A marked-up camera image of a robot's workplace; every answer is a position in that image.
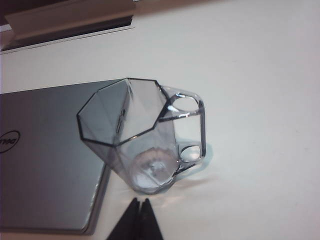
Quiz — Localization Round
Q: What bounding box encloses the grey-brown desk divider panel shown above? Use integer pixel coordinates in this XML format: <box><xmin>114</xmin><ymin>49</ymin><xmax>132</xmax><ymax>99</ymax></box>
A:
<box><xmin>0</xmin><ymin>0</ymin><xmax>83</xmax><ymax>19</ymax></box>

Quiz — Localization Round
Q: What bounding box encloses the silver closed laptop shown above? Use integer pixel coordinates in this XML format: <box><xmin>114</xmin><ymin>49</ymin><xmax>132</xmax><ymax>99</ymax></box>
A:
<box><xmin>0</xmin><ymin>79</ymin><xmax>131</xmax><ymax>222</ymax></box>

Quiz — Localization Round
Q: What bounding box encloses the beige cable slot flap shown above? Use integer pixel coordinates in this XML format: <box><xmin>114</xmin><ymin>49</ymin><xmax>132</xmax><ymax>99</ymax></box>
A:
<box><xmin>3</xmin><ymin>0</ymin><xmax>137</xmax><ymax>43</ymax></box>

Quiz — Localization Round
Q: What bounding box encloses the clear octagonal cup with handle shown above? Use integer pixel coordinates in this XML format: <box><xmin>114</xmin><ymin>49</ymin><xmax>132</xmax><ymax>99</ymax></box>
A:
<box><xmin>75</xmin><ymin>77</ymin><xmax>208</xmax><ymax>196</ymax></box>

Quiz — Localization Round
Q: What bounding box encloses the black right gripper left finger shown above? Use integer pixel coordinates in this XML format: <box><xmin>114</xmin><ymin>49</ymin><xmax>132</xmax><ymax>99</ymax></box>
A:
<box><xmin>105</xmin><ymin>197</ymin><xmax>143</xmax><ymax>240</ymax></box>

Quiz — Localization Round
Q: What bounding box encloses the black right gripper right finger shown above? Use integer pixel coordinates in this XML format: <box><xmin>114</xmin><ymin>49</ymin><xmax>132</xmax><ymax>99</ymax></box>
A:
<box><xmin>141</xmin><ymin>197</ymin><xmax>165</xmax><ymax>240</ymax></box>

